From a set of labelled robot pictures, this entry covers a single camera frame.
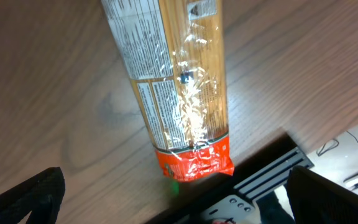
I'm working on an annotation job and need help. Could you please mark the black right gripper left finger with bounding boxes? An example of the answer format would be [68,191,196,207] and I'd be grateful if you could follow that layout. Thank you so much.
[0,167,65,224]

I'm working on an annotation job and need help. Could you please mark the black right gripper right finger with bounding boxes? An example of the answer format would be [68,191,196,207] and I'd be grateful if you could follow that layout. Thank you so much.
[287,166,358,224]

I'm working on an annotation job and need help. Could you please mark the orange spaghetti package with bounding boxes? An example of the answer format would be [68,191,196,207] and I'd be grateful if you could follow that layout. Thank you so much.
[102,0,234,182]

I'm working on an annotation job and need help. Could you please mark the black cable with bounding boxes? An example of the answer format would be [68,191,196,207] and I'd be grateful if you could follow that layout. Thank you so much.
[316,121,358,157]

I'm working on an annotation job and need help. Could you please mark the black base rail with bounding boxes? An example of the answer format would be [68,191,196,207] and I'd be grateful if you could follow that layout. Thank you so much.
[172,146,315,224]

